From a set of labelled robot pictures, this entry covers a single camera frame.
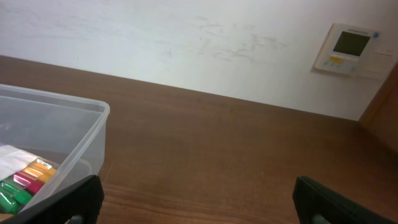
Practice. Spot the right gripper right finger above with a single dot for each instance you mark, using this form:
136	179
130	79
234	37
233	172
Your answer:
315	203

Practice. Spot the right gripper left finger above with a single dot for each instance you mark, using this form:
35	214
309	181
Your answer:
79	203

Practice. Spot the screwdriver set clear case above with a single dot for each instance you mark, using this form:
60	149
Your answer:
23	174

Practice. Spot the clear plastic container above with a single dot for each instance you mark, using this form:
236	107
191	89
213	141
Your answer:
67	130

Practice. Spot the brown wooden door frame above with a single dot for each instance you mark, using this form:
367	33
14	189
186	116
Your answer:
380	117

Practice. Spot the white wall thermostat panel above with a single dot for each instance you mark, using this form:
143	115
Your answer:
355	51

